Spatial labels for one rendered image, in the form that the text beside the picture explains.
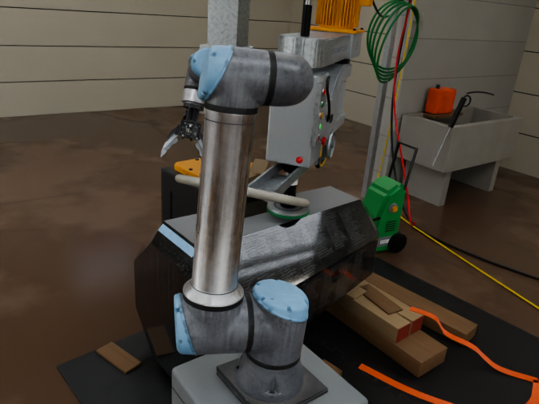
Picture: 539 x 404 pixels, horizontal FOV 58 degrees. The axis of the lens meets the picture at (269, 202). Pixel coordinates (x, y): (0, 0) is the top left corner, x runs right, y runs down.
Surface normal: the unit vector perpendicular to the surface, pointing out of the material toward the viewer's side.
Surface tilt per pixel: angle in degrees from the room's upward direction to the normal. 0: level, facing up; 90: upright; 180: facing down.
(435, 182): 90
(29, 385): 0
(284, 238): 45
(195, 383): 0
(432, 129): 90
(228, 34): 90
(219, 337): 85
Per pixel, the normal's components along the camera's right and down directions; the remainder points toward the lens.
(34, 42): 0.60, 0.35
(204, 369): 0.07, -0.92
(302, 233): 0.52, -0.42
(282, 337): 0.23, 0.36
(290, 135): -0.33, 0.33
